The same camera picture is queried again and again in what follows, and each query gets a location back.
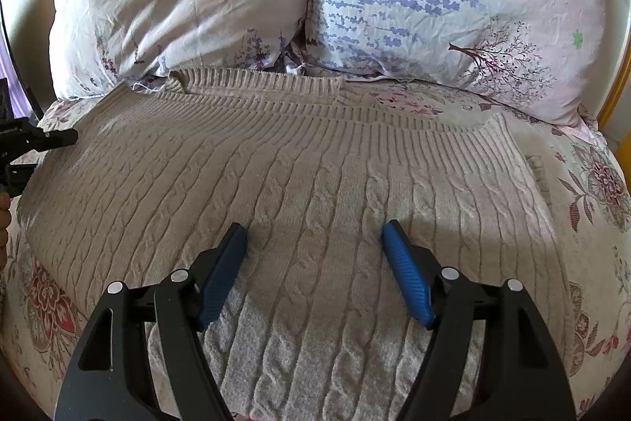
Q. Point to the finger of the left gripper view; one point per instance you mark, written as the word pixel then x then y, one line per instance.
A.
pixel 40 140

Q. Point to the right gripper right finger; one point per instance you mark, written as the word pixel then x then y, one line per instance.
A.
pixel 490 354

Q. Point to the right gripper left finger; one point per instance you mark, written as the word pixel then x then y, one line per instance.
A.
pixel 109 376

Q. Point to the cream cable-knit sweater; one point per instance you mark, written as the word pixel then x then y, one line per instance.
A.
pixel 315 328

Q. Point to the person's left hand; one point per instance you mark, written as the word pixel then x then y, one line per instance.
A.
pixel 5 221

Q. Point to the floral bed quilt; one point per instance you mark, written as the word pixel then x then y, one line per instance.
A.
pixel 577 174

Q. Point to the lavender print pillow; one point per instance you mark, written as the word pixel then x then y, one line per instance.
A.
pixel 532 55

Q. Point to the wooden headboard frame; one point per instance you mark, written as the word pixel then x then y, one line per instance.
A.
pixel 616 90

